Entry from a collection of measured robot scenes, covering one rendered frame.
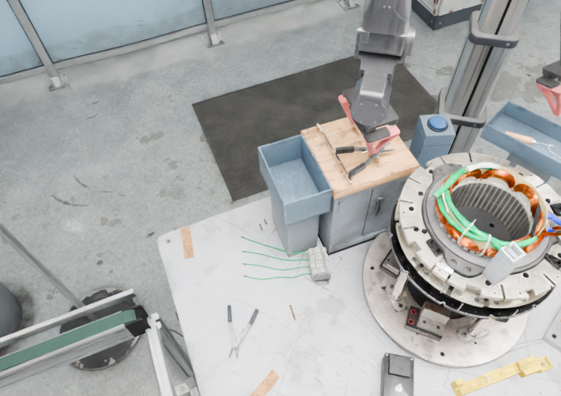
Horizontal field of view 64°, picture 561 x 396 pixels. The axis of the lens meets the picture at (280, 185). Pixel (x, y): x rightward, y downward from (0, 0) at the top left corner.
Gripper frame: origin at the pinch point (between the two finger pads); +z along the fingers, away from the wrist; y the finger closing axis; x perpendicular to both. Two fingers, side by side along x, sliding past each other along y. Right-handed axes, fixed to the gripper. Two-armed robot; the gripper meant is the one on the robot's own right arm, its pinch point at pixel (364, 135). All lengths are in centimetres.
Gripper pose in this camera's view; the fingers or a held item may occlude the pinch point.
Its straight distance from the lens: 92.3
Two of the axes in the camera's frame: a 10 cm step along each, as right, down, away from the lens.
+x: 9.3, -3.2, 1.7
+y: 3.6, 7.8, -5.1
